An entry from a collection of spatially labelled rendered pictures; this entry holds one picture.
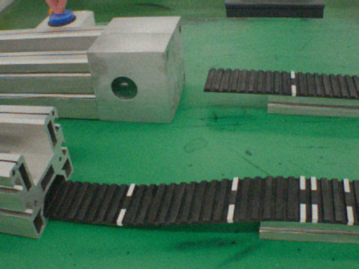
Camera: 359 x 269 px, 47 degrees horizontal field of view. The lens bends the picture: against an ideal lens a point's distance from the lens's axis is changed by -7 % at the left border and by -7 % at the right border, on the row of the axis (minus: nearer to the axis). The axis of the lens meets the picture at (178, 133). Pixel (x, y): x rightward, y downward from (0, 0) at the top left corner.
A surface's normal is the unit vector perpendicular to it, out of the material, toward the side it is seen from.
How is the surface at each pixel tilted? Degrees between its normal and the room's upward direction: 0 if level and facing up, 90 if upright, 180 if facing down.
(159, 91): 90
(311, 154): 0
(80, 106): 90
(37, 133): 90
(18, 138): 90
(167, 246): 0
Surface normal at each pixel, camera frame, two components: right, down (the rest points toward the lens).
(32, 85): -0.18, 0.61
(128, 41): -0.08, -0.79
